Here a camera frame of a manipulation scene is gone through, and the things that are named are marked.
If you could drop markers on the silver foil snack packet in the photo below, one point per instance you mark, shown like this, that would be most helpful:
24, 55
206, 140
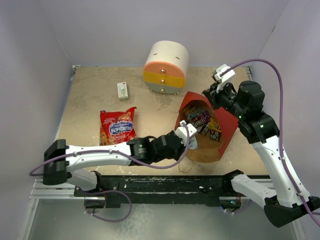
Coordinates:
193, 144

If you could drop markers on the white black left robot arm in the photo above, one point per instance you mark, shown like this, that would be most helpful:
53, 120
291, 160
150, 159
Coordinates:
67, 164

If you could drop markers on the red candy snack bag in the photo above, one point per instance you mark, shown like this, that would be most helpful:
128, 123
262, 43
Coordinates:
116, 127

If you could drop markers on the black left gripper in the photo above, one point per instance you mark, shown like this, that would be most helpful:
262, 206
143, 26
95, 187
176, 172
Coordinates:
177, 155

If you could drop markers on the round white mini drawer chest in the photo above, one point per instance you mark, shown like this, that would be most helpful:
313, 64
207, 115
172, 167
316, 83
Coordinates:
166, 66

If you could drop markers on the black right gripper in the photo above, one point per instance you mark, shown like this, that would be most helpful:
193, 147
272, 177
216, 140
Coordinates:
214, 96

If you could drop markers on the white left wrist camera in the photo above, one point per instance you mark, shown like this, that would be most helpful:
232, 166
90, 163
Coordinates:
186, 130

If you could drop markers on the purple candy packet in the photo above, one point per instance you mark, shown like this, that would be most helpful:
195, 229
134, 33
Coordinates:
200, 121

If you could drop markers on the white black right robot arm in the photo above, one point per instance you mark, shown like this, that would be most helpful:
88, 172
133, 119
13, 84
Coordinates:
288, 200

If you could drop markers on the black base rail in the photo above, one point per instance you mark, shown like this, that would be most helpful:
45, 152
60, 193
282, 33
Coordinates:
208, 190

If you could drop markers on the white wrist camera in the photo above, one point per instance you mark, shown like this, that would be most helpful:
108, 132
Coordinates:
186, 130
222, 76

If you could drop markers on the small white green box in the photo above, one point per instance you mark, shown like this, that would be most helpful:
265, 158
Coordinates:
122, 91

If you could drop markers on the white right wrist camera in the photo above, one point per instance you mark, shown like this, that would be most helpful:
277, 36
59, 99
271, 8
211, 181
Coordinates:
222, 76

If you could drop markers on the brown yellow candy packet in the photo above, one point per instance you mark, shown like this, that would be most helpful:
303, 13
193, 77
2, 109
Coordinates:
215, 134

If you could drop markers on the aluminium side rail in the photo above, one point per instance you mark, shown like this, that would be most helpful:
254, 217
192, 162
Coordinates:
63, 191

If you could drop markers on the red brown paper bag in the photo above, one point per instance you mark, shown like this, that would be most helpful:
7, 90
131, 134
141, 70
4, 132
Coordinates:
208, 151

